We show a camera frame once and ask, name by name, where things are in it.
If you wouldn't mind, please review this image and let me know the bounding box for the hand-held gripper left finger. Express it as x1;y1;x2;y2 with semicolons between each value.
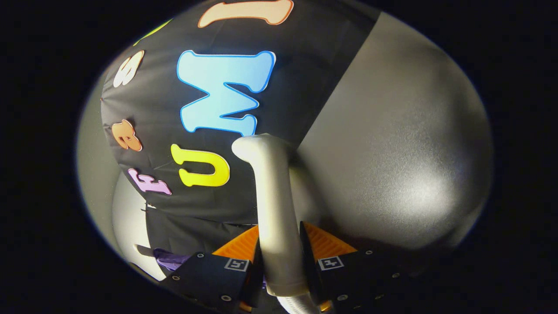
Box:
158;225;265;314

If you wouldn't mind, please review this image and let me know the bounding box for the white garment steamer head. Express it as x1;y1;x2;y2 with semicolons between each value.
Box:
231;133;309;298

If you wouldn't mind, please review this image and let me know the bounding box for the purple jacket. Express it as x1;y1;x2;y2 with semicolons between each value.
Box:
153;248;194;272

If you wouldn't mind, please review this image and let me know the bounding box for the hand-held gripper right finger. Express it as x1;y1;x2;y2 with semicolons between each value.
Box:
299;221;432;314

